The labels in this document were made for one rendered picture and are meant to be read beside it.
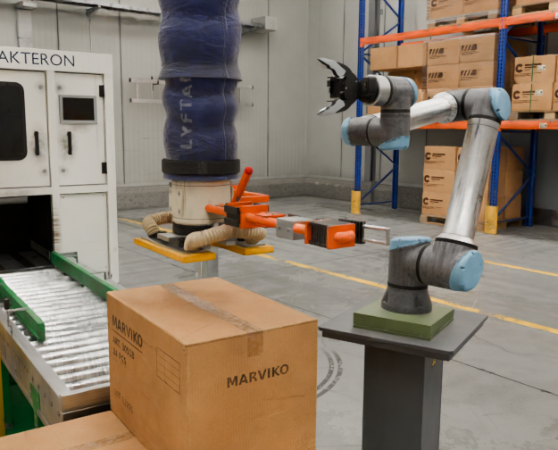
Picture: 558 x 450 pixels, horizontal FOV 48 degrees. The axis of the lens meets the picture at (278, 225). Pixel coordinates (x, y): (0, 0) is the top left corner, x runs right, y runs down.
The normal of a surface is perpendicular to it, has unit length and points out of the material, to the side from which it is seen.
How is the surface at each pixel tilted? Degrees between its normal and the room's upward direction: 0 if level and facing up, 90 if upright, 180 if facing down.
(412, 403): 90
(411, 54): 89
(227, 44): 96
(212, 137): 77
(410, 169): 90
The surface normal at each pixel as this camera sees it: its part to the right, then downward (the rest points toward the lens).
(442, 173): -0.77, 0.04
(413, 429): -0.52, 0.12
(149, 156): 0.63, 0.12
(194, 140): -0.07, -0.11
